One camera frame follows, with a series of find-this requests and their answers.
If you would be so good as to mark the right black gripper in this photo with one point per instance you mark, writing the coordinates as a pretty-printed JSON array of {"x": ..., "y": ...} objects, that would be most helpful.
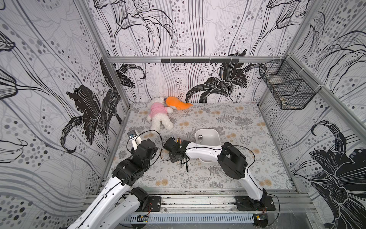
[{"x": 177, "y": 156}]

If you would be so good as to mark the black bar on rail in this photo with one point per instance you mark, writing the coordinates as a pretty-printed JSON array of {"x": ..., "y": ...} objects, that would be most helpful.
[{"x": 197, "y": 60}]

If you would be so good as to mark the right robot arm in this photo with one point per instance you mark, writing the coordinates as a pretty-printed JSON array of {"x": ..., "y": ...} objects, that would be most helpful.
[{"x": 231, "y": 160}]

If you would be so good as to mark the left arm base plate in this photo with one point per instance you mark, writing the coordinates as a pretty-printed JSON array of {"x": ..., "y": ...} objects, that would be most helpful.
[{"x": 150, "y": 204}]

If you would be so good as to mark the long silver spoon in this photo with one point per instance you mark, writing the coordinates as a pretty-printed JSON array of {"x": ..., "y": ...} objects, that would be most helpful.
[{"x": 200, "y": 139}]

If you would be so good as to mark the black wire wall basket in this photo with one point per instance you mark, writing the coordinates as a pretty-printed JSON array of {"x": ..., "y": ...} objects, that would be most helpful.
[{"x": 287, "y": 84}]

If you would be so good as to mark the white plush bear pink shirt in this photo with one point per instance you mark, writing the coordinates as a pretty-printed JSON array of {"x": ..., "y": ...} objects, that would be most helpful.
[{"x": 158, "y": 114}]

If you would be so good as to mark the orange plush toy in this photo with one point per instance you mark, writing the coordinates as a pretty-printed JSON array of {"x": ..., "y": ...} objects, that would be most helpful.
[{"x": 175, "y": 103}]

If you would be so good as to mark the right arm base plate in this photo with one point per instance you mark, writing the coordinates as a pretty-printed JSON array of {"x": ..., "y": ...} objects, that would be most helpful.
[{"x": 244, "y": 203}]

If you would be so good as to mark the white slotted cable duct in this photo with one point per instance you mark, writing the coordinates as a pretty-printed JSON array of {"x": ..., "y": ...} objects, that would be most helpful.
[{"x": 189, "y": 218}]

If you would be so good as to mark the black spoon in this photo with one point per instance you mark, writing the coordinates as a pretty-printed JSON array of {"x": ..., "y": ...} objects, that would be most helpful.
[{"x": 186, "y": 166}]

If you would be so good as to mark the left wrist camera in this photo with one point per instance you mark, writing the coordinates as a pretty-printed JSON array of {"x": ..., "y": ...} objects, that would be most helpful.
[{"x": 132, "y": 134}]

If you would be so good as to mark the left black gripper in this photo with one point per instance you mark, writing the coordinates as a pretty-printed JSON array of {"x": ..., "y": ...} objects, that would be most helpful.
[{"x": 154, "y": 150}]

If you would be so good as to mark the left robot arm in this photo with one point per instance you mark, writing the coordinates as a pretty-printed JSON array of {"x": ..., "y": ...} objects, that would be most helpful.
[{"x": 118, "y": 199}]

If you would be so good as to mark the white rectangular storage box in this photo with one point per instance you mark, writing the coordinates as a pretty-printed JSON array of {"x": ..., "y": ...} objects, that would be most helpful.
[{"x": 211, "y": 139}]

